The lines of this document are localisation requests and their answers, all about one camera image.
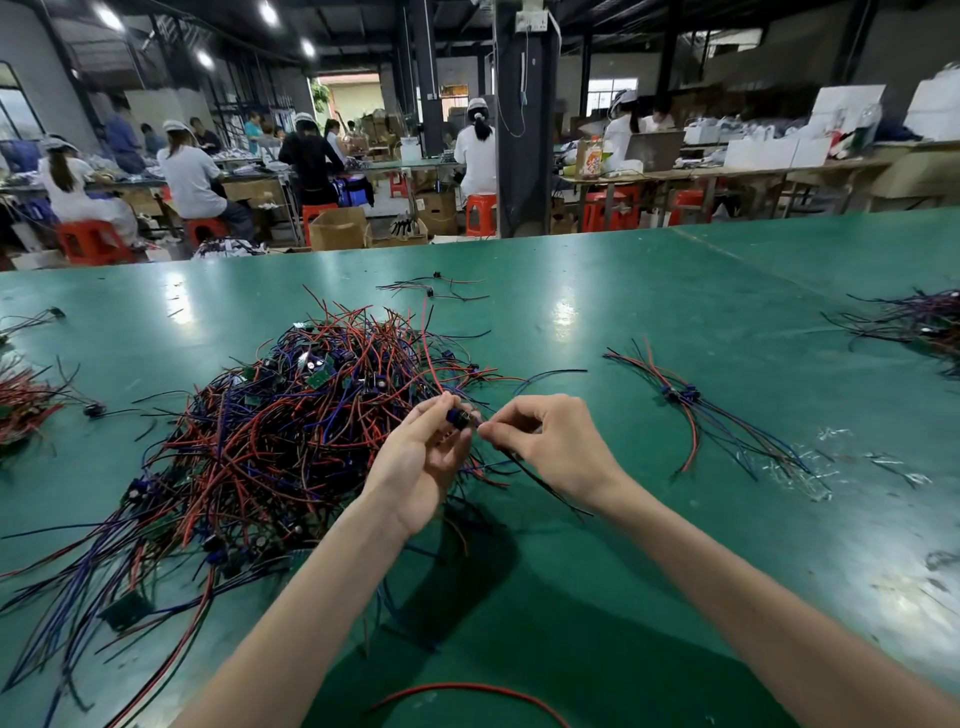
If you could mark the person's left hand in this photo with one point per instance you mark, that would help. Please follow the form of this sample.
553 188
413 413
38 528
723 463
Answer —
405 472

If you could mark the person's right hand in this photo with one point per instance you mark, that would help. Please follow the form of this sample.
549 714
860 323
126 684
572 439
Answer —
570 454

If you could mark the person's left thumb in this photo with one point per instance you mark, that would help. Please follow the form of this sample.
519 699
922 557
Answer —
427 414

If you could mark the person's right thumb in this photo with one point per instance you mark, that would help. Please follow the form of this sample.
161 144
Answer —
510 444

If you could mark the person's left forearm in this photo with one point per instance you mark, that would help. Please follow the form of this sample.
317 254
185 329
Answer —
300 630

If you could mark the person's right forearm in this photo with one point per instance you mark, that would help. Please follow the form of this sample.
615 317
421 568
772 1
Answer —
750 600

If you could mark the flat cardboard box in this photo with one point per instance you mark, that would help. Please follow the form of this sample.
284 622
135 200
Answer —
397 240

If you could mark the open cardboard box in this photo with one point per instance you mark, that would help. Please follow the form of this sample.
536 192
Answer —
339 231

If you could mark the red plastic stool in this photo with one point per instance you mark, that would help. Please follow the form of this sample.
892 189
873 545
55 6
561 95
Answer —
609 210
315 217
206 229
481 214
94 241
686 204

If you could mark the white bucket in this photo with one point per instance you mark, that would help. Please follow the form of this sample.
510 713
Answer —
410 149

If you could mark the dark square pillar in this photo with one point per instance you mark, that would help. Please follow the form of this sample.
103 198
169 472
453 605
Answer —
525 150

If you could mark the long work table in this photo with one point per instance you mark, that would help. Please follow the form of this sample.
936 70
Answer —
255 187

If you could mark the orange snack packet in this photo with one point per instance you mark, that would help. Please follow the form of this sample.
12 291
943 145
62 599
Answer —
592 159

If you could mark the clear plastic wrap scraps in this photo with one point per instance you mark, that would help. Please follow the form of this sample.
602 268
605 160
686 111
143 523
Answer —
814 476

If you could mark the grey box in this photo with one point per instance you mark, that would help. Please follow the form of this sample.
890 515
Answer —
655 150

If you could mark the dark slim pillar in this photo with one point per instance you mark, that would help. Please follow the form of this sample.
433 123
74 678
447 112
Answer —
427 75

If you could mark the long wooden workbench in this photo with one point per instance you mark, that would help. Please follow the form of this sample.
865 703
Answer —
750 174

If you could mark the ceiling lamp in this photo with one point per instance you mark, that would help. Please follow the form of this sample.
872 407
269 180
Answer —
109 16
268 13
205 59
308 48

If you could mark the white electrical box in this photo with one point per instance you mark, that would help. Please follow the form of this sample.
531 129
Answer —
531 20

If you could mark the tall white carton box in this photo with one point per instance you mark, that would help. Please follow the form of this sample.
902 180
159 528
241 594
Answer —
844 109

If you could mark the white bag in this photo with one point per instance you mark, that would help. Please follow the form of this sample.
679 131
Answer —
936 105

